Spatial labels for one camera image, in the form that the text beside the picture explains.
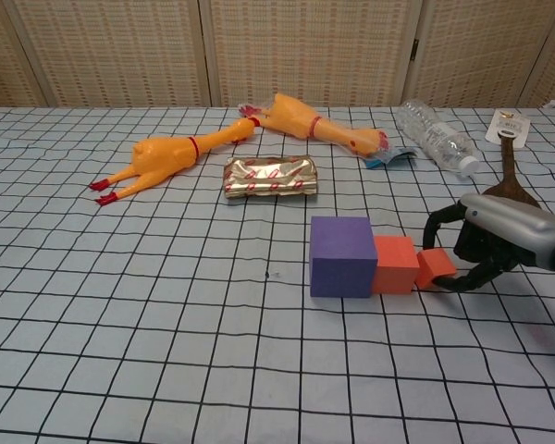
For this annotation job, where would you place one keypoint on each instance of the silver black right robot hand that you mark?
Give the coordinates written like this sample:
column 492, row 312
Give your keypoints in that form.
column 513, row 226

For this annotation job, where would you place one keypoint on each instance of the small orange foam cube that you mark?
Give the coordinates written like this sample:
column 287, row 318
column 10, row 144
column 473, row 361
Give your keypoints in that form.
column 435, row 268

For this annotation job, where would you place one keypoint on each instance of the larger orange foam cube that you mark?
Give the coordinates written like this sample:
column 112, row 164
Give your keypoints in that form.
column 395, row 268

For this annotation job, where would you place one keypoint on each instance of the large purple foam cube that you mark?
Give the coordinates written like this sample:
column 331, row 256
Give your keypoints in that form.
column 342, row 259

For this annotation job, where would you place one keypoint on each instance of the dark wooden spatula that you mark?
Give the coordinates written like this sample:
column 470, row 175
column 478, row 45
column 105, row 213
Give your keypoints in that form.
column 509, row 159

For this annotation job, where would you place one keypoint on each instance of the white paper spatula tag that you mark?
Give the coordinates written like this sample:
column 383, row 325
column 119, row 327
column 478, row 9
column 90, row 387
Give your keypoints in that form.
column 509, row 121

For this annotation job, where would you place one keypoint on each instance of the clear plastic water bottle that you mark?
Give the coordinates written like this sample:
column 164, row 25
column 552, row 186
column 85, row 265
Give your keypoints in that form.
column 437, row 136

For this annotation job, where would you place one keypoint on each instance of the small blue snack packet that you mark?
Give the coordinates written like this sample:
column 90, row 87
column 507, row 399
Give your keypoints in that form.
column 388, row 158

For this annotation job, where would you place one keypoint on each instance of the black screen hinge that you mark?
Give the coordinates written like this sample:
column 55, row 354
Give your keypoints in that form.
column 415, row 49

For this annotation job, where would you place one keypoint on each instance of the plastic-wrapped yellow rubber chicken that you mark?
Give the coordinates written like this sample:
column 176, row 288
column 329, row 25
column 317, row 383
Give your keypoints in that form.
column 296, row 118

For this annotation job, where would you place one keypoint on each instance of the gold foil packet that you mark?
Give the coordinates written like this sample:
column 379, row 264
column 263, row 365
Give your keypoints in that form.
column 268, row 178

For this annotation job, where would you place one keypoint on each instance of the woven folding screen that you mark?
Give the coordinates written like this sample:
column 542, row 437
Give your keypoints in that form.
column 305, row 46

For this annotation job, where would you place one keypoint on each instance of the bare yellow rubber chicken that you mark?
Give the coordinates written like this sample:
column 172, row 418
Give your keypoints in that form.
column 162, row 155

